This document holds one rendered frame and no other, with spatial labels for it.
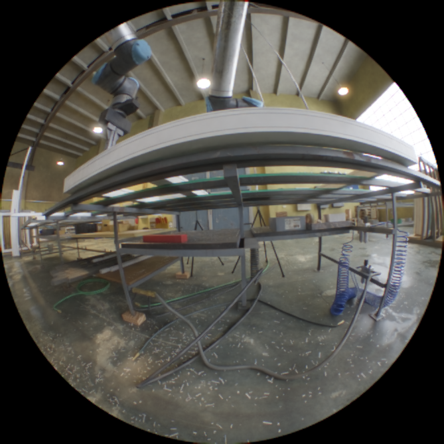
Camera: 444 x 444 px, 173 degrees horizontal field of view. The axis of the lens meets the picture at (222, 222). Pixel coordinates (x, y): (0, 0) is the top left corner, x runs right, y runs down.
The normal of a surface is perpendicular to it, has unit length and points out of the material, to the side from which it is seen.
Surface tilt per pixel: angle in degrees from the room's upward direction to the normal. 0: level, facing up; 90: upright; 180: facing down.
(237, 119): 90
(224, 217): 90
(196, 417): 0
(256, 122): 90
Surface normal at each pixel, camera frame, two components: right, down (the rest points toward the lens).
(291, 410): -0.07, -1.00
